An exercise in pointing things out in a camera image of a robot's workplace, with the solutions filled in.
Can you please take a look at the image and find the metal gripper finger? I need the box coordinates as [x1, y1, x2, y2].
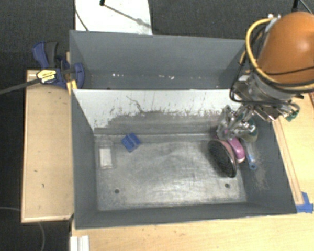
[216, 105, 242, 139]
[226, 120, 256, 141]

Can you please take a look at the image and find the pink oval sponge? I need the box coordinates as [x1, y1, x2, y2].
[226, 136, 246, 164]

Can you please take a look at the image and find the black round brush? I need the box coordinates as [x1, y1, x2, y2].
[207, 139, 238, 178]

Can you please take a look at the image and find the grey metal bin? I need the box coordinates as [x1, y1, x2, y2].
[69, 29, 298, 230]

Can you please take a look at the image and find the small blue block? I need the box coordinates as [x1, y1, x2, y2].
[120, 132, 141, 153]

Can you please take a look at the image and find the clear glass block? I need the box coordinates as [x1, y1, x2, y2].
[98, 146, 114, 169]

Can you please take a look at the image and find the pale wood board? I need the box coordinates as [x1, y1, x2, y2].
[21, 69, 75, 223]

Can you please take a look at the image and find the light blue handled tool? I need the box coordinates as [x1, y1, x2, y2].
[244, 141, 258, 170]

